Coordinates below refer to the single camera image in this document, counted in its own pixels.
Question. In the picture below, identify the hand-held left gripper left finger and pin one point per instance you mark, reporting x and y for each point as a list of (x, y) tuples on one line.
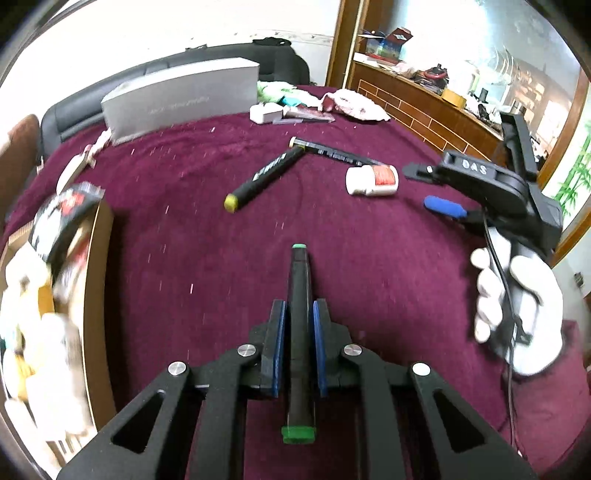
[(278, 346)]

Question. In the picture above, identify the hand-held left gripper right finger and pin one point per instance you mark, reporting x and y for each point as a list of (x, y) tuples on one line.
[(320, 346)]

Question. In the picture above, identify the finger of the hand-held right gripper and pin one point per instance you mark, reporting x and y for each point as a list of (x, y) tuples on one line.
[(443, 206), (420, 171)]

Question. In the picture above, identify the black marker green caps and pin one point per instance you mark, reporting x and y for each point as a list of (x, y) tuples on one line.
[(300, 323)]

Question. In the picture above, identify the cardboard box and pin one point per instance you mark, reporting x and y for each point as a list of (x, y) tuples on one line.
[(99, 286)]

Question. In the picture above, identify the large white plastic bottle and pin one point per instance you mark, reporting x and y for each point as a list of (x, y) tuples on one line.
[(55, 392)]

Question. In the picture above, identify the yellow snack packet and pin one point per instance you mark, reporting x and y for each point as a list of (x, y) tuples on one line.
[(44, 297)]

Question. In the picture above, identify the black snack packet red crab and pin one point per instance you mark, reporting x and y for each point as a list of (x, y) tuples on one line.
[(60, 221)]

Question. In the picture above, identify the person's right forearm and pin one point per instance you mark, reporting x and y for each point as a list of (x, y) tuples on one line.
[(549, 406)]

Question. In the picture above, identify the person's right hand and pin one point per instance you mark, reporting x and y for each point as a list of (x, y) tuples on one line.
[(540, 314)]

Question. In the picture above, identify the bamboo print panel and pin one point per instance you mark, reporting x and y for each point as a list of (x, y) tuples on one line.
[(570, 184)]

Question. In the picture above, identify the yellow box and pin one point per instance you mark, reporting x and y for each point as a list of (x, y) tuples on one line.
[(452, 97)]

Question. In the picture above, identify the pink cloth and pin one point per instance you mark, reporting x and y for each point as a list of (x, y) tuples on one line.
[(358, 104)]

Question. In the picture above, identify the dark red tube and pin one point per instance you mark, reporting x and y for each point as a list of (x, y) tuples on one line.
[(309, 113)]

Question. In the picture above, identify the maroon blanket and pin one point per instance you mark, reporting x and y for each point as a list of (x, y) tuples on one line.
[(184, 254)]

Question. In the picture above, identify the black marker yellow cap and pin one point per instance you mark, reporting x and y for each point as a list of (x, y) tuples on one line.
[(265, 175)]

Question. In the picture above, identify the small white box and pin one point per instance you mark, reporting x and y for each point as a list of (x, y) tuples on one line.
[(265, 113)]

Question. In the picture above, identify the green cloth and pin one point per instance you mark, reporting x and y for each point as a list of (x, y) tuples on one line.
[(272, 90)]

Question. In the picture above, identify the long grey box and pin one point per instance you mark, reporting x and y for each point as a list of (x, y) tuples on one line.
[(180, 99)]

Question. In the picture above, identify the black sofa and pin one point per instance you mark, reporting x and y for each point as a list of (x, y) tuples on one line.
[(184, 57)]

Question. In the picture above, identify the brown chair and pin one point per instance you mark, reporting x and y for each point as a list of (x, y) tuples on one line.
[(18, 152)]

